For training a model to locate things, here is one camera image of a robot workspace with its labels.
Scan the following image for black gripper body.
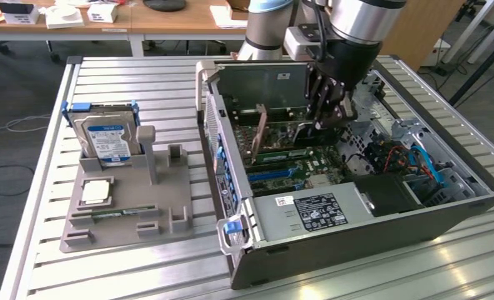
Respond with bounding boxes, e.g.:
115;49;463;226
312;37;383;91

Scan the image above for graphics card with black shroud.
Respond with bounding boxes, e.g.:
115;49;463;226
249;102;343;166

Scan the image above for perforated metal drive cage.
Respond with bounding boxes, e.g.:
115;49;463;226
342;89;402;163

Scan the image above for green motherboard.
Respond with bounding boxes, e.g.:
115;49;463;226
229;106;355;198

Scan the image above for wooden cabinet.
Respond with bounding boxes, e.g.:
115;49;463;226
376;0;466;71

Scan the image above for white floor box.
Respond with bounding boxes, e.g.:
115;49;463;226
420;39;451;68

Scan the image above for blue expansion slot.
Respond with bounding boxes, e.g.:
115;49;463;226
247;167;296;183

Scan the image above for black expansion slot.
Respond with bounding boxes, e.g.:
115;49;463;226
250;182;303;193

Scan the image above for black air shroud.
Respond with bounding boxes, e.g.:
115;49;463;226
352;173;424;218

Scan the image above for brown cardboard box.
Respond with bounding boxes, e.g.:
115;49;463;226
225;0;250;13

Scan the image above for black slanted pole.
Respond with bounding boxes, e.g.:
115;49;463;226
448;40;494;107

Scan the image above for grey power supply unit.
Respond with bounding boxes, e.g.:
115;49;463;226
252;182;375;241

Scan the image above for metal disk bay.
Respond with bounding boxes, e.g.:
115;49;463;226
391;118;487;207

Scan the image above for wooden desk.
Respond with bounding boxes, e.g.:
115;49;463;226
0;0;133;57
129;0;296;57

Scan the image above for black monitor base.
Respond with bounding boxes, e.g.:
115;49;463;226
141;0;187;13

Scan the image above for blue case latch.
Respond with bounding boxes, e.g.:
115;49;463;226
222;218;241;235

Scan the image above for open dark grey PC case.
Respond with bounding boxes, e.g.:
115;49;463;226
194;59;494;290

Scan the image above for hard disk with blue label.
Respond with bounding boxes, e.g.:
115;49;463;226
71;114;142;168

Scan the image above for blue disk caddy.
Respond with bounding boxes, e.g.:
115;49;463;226
61;99;141;129

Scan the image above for small white printed box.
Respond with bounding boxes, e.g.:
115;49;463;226
86;3;118;23

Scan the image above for silver CPU chip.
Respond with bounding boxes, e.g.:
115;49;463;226
81;181;110;206

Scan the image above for grey plastic parts rack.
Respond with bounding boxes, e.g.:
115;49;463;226
58;124;194;254

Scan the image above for white box with round disc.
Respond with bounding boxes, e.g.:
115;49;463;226
43;4;85;29

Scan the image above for white box with dark lid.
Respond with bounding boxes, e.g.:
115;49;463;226
0;2;38;24

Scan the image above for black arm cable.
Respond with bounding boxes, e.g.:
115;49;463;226
299;0;331;61

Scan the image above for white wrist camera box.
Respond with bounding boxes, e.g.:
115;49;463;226
283;26;328;62

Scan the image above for red wire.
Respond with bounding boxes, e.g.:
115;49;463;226
386;146;410;171

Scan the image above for blue wire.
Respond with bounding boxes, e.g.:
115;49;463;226
410;146;446;188

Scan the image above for white table frame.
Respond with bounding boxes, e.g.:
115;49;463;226
442;0;494;89

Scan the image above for white floor cable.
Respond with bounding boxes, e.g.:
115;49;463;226
0;112;54;132

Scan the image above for black floor cable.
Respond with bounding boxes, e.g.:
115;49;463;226
0;165;34;196

